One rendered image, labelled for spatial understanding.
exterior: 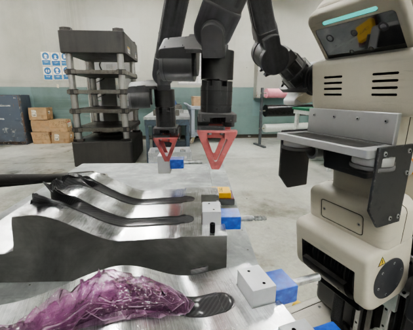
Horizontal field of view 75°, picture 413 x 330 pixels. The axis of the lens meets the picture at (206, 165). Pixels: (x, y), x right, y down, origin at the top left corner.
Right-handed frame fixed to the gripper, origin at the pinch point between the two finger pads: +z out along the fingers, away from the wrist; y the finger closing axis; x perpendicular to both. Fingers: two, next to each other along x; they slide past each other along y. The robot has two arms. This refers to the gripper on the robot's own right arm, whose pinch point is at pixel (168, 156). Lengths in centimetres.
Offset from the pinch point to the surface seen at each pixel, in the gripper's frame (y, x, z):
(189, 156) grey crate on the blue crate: -287, -4, 67
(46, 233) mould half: 35.9, -17.7, 5.0
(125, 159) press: -348, -109, 84
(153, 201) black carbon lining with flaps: 17.2, -2.2, 7.2
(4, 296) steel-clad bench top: 39.4, -24.4, 14.8
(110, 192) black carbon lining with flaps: 17.3, -12.2, 4.5
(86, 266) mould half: 36.0, -11.6, 12.0
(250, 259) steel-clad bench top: 30.2, 19.6, 15.5
